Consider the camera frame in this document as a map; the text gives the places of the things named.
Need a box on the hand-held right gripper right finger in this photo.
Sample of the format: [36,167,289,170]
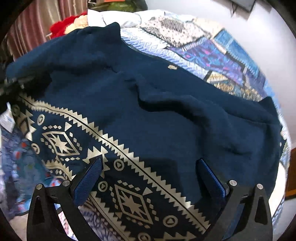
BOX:
[196,159,274,241]

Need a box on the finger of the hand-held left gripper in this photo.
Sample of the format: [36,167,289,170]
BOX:
[0,77,25,98]

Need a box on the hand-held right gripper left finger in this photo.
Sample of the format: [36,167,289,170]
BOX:
[26,158,103,241]

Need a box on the navy sweater with silver print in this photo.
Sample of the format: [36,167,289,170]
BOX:
[6,22,284,241]

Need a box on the pink curtain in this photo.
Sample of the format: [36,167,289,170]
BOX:
[5,0,89,61]

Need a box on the red plush cloth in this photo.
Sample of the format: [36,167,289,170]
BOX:
[50,16,81,39]

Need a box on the cream plush cloth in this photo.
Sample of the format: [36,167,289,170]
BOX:
[66,14,92,33]

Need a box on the light blue cloth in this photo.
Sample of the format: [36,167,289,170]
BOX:
[87,9,148,30]

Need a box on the blue patchwork quilt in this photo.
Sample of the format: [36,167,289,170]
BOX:
[0,9,292,241]

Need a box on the green cloth bundle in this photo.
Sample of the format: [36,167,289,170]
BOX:
[105,0,149,11]

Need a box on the black wall television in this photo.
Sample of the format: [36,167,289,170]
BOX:
[230,0,258,13]

